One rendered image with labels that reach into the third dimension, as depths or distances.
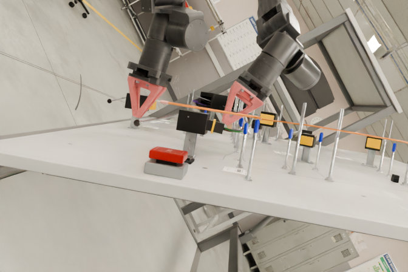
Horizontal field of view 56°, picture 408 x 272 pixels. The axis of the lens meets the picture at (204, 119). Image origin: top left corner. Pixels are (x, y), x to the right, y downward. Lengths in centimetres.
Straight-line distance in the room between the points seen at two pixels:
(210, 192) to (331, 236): 741
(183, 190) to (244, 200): 8
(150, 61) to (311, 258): 736
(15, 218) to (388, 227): 60
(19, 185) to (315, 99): 137
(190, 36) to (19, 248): 46
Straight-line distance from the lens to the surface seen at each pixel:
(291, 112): 174
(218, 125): 73
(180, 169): 54
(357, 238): 808
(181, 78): 856
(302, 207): 52
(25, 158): 58
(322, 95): 185
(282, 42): 75
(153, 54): 74
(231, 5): 888
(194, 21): 69
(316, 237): 787
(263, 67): 74
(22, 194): 81
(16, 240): 75
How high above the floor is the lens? 124
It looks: 6 degrees down
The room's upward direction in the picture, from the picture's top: 63 degrees clockwise
